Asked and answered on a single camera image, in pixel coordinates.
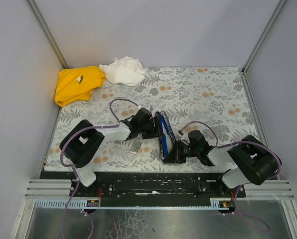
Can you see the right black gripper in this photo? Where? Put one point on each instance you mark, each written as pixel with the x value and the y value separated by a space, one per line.
pixel 176 151

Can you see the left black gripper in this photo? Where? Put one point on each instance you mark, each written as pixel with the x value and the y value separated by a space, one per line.
pixel 157 125

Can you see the blue stapler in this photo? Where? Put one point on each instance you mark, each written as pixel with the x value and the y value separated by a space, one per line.
pixel 166 137

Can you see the staple box tray with staples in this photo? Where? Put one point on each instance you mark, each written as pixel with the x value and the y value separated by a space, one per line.
pixel 136 146

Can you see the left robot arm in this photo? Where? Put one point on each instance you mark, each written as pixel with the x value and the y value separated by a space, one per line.
pixel 81 144

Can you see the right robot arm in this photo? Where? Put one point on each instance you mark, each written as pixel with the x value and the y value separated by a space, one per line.
pixel 255 163

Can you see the white crumpled cloth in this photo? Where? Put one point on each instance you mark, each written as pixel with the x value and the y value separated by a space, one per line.
pixel 127 71

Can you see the floral patterned table mat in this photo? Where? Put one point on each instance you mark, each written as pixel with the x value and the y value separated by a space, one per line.
pixel 211 100

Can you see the yellow t-shirt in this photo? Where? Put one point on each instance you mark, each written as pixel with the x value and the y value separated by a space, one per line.
pixel 77 84

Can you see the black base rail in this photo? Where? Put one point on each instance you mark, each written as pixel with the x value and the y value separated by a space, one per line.
pixel 148 185

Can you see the white slotted cable duct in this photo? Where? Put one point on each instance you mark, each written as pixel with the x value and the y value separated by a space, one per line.
pixel 203 204

